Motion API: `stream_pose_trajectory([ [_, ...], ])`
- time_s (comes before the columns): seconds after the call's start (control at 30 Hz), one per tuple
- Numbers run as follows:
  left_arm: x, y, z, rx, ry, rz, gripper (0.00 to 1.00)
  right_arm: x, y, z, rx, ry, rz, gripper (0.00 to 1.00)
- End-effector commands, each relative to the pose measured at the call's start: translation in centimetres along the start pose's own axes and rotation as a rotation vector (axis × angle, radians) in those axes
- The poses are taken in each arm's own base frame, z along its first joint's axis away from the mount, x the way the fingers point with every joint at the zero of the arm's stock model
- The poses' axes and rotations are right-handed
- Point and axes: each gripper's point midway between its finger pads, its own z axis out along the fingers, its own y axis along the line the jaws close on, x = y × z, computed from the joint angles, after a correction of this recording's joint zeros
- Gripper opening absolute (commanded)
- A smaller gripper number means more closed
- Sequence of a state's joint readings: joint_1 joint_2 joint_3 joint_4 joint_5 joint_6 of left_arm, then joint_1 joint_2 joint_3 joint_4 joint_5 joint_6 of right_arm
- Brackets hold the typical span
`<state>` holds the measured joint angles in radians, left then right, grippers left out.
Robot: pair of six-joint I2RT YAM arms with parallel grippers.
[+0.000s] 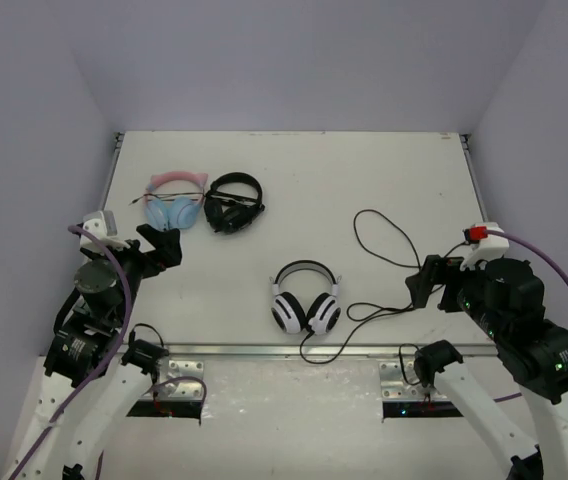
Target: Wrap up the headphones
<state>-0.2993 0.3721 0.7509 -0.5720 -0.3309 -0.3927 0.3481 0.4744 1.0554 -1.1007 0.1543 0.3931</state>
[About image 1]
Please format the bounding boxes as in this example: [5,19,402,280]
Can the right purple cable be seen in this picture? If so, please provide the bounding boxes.
[486,228,568,361]

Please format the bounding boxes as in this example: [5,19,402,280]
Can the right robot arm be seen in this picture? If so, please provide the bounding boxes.
[405,255,568,479]

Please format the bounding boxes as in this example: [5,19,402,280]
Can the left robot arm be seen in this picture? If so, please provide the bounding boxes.
[4,219,182,479]

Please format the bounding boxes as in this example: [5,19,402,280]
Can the metal rail strip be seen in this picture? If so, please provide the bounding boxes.
[166,343,497,358]

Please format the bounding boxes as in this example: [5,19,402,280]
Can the pink blue cat headphones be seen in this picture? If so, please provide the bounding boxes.
[132,171,209,231]

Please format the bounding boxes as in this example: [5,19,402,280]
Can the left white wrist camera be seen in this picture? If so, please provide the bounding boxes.
[81,210,130,251]

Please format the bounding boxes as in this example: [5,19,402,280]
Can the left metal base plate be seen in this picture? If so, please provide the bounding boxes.
[141,358,206,402]

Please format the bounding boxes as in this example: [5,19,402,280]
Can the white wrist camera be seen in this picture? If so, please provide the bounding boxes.
[460,222,509,271]
[81,210,130,251]

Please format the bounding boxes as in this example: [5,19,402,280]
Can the white black headphones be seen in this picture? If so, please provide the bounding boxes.
[270,259,342,336]

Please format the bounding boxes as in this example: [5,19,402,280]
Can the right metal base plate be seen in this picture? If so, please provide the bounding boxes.
[378,359,449,403]

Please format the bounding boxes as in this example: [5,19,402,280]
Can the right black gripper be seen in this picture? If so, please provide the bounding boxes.
[405,254,506,341]

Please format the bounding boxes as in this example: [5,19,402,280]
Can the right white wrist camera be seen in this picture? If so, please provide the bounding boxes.
[460,222,509,271]

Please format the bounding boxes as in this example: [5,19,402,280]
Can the metal base plate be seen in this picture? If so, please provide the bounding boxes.
[378,359,449,403]
[141,358,206,402]

